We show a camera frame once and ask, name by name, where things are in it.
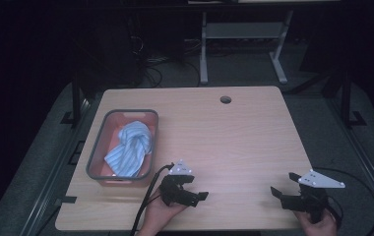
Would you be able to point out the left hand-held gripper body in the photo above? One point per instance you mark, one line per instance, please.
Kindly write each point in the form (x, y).
(172, 191)

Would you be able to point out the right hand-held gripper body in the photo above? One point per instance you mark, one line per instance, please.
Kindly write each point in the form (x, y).
(313, 196)

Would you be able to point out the person's left hand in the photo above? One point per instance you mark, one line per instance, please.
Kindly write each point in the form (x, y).
(157, 216)

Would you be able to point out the person's right hand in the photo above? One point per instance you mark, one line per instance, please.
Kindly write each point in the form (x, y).
(319, 227)

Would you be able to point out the blue striped cloth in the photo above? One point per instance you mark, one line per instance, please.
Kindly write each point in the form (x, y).
(131, 147)

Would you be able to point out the pink bin with grey rim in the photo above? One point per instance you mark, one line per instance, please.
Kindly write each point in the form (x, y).
(109, 157)

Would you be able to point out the black metal stand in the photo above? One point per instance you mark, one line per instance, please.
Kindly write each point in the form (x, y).
(347, 98)
(76, 98)

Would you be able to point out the aluminium frame rail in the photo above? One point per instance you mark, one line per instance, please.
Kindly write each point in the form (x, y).
(365, 157)
(57, 164)

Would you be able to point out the black table edge bracket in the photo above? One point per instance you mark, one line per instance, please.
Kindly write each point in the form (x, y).
(66, 199)

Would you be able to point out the white metal desk frame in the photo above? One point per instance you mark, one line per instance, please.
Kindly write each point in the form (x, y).
(240, 31)

